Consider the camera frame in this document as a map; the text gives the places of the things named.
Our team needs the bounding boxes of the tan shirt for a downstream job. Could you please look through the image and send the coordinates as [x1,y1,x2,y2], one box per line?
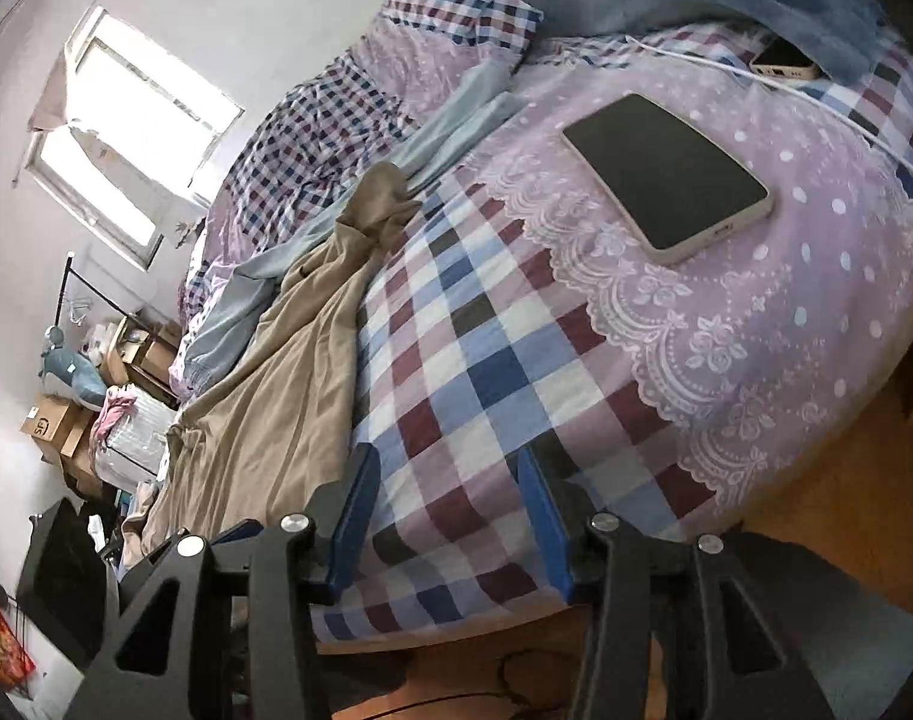
[118,161,427,571]

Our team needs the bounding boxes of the labelled cardboard box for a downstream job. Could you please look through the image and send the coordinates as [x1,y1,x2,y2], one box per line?
[19,390,97,466]

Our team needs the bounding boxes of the phone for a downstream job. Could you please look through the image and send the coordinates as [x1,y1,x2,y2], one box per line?
[749,36,825,82]

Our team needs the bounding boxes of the white ribbed suitcase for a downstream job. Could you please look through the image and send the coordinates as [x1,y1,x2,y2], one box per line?
[88,390,176,496]

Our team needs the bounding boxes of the thin black cable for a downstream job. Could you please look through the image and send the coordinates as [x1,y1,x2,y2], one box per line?
[328,649,577,720]

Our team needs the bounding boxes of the white charging cable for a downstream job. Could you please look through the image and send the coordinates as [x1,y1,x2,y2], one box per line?
[625,34,913,185]

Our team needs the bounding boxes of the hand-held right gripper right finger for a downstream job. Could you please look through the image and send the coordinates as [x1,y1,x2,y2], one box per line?
[517,441,836,720]

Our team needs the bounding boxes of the blue shark plush toy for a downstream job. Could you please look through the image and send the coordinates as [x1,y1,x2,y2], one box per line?
[40,326,112,413]

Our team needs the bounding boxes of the light blue-grey pants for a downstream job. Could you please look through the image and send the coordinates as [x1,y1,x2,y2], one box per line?
[182,60,521,402]

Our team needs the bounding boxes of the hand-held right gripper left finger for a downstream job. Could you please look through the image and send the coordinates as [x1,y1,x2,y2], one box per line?
[66,442,382,720]

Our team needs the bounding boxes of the pink cloth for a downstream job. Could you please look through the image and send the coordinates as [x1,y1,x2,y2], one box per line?
[88,382,142,451]

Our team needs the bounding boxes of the open brown cardboard boxes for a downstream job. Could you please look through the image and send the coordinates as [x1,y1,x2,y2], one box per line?
[100,315,183,398]

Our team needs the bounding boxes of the checked quilt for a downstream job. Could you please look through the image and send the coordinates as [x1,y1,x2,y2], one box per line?
[169,0,547,398]

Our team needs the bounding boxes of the window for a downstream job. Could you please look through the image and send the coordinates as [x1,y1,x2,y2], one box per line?
[25,6,247,271]

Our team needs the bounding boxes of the tablet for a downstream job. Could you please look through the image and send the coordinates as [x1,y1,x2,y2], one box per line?
[561,92,774,266]

